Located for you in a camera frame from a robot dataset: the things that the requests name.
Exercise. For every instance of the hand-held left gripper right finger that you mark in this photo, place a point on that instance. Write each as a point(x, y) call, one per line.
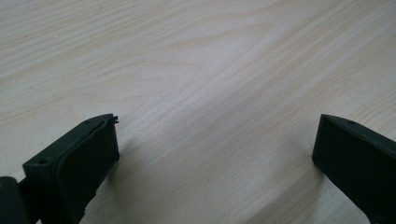
point(358, 161)

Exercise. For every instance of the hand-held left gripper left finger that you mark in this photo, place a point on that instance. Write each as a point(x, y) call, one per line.
point(77, 168)

